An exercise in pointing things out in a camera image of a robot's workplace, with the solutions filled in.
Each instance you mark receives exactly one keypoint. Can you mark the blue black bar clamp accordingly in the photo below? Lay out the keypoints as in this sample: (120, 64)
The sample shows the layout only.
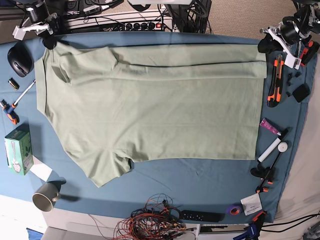
(253, 230)

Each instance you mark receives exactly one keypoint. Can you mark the light green T-shirt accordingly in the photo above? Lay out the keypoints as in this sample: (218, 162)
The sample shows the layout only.
(113, 106)

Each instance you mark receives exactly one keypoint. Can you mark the white paper sheet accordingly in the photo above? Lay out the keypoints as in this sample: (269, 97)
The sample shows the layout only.
(40, 169)

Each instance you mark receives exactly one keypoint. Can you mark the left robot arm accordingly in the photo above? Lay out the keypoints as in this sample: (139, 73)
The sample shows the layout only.
(308, 15)

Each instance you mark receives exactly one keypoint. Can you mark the orange black utility knife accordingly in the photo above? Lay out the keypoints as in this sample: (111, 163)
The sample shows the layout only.
(276, 85)

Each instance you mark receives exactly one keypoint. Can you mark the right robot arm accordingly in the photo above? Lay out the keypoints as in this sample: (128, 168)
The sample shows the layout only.
(39, 7)

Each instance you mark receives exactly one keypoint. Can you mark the purple tape roll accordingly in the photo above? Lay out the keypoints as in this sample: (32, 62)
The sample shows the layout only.
(234, 209)

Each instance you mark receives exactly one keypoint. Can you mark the purple tube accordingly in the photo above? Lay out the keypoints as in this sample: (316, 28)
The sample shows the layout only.
(267, 125)

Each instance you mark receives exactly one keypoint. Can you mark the white paper packet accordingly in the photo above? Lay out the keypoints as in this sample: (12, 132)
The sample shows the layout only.
(251, 204)

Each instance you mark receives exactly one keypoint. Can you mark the left silver gripper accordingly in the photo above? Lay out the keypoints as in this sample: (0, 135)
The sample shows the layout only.
(284, 37)

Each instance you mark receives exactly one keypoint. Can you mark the black power strip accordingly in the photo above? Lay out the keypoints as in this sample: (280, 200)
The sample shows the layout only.
(136, 26)

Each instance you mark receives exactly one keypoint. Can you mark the white round cap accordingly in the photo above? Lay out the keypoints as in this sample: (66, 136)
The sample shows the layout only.
(282, 147)

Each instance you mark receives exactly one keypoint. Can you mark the right silver gripper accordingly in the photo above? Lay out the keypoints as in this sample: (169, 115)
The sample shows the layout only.
(40, 25)

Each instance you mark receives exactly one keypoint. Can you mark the small gold battery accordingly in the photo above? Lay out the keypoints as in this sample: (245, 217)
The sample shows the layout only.
(14, 84)

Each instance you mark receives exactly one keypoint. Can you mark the blue orange handled screwdriver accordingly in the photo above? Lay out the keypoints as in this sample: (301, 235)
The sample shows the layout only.
(9, 110)

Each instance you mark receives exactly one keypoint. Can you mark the black orange bar clamp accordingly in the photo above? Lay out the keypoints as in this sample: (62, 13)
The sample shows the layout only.
(266, 174)

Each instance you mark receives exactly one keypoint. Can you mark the black remote control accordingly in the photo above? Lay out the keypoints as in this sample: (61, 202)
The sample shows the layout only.
(201, 216)

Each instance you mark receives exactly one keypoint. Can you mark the black computer mouse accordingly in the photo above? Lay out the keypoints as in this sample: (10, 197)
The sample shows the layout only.
(20, 60)

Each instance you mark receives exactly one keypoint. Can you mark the white marker pen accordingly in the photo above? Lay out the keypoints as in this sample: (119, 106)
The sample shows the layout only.
(273, 145)

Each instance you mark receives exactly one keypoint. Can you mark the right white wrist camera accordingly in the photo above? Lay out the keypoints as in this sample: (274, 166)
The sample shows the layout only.
(18, 33)

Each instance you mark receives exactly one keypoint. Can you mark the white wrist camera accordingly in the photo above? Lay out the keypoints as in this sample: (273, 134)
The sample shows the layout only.
(18, 33)
(292, 62)

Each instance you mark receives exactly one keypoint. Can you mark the black square box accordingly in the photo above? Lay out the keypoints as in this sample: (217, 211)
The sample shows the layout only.
(301, 92)

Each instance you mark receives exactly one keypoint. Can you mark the green tissue box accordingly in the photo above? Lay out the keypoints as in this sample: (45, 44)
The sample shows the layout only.
(18, 150)

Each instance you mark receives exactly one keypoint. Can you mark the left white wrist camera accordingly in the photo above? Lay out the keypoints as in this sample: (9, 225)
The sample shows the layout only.
(292, 62)

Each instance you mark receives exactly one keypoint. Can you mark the grey ceramic mug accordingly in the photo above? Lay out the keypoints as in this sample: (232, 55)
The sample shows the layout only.
(46, 197)

